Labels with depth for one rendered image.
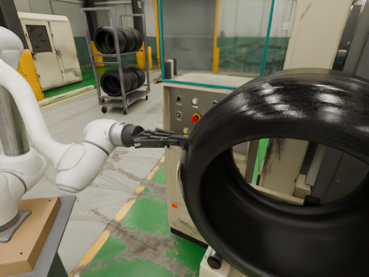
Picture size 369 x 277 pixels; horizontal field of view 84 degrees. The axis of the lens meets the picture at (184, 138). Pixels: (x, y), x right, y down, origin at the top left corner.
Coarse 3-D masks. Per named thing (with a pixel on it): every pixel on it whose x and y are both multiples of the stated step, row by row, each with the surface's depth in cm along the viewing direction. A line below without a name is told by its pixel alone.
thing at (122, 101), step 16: (112, 16) 345; (144, 16) 453; (96, 32) 375; (112, 32) 367; (128, 32) 409; (144, 32) 464; (112, 48) 423; (128, 48) 418; (144, 48) 480; (96, 80) 408; (112, 80) 450; (128, 80) 416; (144, 80) 496; (112, 96) 424; (128, 96) 482
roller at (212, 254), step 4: (212, 248) 65; (212, 252) 63; (208, 256) 63; (212, 256) 62; (216, 256) 62; (208, 260) 62; (212, 260) 61; (216, 260) 61; (220, 260) 62; (212, 264) 62; (216, 264) 61; (220, 264) 61; (216, 268) 62
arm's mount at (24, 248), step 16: (32, 208) 105; (48, 208) 106; (32, 224) 97; (48, 224) 101; (16, 240) 89; (32, 240) 89; (0, 256) 82; (16, 256) 82; (32, 256) 85; (0, 272) 81; (16, 272) 83
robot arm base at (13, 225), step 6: (18, 210) 97; (24, 210) 101; (30, 210) 102; (18, 216) 95; (24, 216) 99; (12, 222) 92; (18, 222) 95; (0, 228) 88; (6, 228) 90; (12, 228) 92; (18, 228) 94; (0, 234) 88; (6, 234) 89; (12, 234) 90; (0, 240) 87; (6, 240) 87
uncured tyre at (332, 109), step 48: (240, 96) 41; (288, 96) 35; (336, 96) 32; (192, 144) 48; (336, 144) 32; (192, 192) 52; (240, 192) 78; (240, 240) 67; (288, 240) 68; (336, 240) 61
